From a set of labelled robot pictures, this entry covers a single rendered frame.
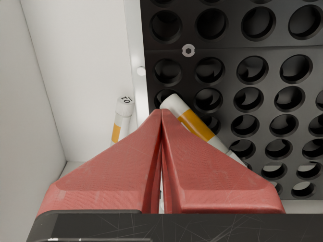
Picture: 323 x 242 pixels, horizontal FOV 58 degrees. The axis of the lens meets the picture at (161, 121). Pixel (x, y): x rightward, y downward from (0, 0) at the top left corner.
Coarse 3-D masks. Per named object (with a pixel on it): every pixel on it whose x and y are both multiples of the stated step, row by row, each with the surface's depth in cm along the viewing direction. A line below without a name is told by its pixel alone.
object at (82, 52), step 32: (32, 0) 17; (64, 0) 17; (96, 0) 17; (32, 32) 18; (64, 32) 18; (96, 32) 18; (64, 64) 20; (96, 64) 19; (128, 64) 19; (64, 96) 21; (96, 96) 21; (64, 128) 22; (96, 128) 22; (128, 128) 22
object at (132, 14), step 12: (132, 0) 16; (132, 12) 16; (132, 24) 17; (132, 36) 17; (132, 48) 17; (132, 60) 18; (144, 60) 18; (132, 72) 18; (144, 72) 18; (144, 84) 19; (144, 96) 19; (144, 108) 20; (144, 120) 20
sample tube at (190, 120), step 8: (176, 96) 13; (168, 104) 13; (176, 104) 13; (184, 104) 13; (176, 112) 13; (184, 112) 13; (192, 112) 13; (184, 120) 12; (192, 120) 12; (200, 120) 13; (192, 128) 12; (200, 128) 12; (208, 128) 13; (200, 136) 12; (208, 136) 12; (216, 136) 13; (216, 144) 12; (224, 152) 12; (232, 152) 13; (240, 160) 12
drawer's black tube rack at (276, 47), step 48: (192, 0) 11; (240, 0) 11; (288, 0) 11; (192, 48) 12; (240, 48) 12; (288, 48) 12; (192, 96) 13; (240, 96) 17; (288, 96) 16; (240, 144) 18; (288, 144) 15; (288, 192) 16
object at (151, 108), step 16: (144, 0) 11; (176, 0) 11; (144, 16) 11; (176, 16) 11; (144, 32) 12; (144, 48) 12; (160, 48) 12; (176, 48) 12; (160, 80) 13; (176, 80) 13; (160, 192) 17
